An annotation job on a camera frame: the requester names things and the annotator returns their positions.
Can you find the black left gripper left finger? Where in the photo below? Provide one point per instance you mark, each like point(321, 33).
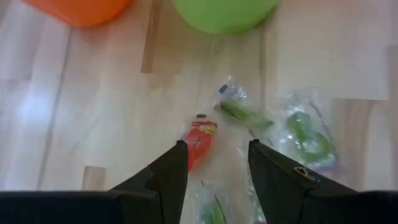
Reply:
point(161, 186)

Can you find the green stick candy clear wrapper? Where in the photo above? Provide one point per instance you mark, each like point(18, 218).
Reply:
point(242, 115)

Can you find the orange plastic bucket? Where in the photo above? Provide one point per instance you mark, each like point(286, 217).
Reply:
point(77, 12)

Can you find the red candy pack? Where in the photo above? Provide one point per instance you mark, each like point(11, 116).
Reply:
point(199, 140)

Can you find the green plastic bucket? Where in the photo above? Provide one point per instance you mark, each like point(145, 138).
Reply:
point(224, 15)

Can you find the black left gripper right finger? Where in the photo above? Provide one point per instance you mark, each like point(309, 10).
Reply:
point(280, 186)

